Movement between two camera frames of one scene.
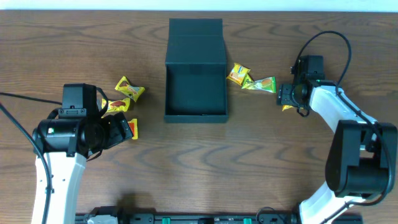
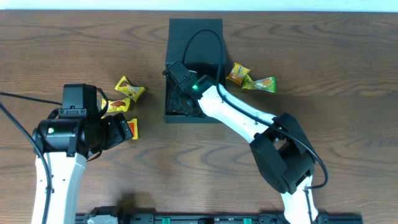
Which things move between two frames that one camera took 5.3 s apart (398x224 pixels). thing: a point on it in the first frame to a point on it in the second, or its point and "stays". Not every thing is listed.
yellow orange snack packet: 133,125 stays
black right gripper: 283,89 to 171,106
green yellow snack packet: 268,84 stays
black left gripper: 116,135 stays
